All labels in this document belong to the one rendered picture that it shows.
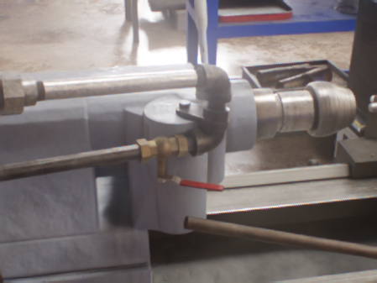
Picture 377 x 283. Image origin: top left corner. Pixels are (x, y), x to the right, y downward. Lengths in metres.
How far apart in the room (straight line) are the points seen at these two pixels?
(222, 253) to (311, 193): 0.22
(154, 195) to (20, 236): 0.19
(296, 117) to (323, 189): 0.34
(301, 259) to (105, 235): 0.50
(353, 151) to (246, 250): 0.32
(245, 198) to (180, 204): 0.39
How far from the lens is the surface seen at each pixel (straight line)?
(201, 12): 0.82
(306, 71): 3.23
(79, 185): 0.82
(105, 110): 0.79
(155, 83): 0.66
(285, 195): 1.18
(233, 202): 1.15
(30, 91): 0.61
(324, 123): 0.91
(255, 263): 1.18
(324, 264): 1.20
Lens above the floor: 1.49
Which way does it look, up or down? 29 degrees down
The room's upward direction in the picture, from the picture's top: straight up
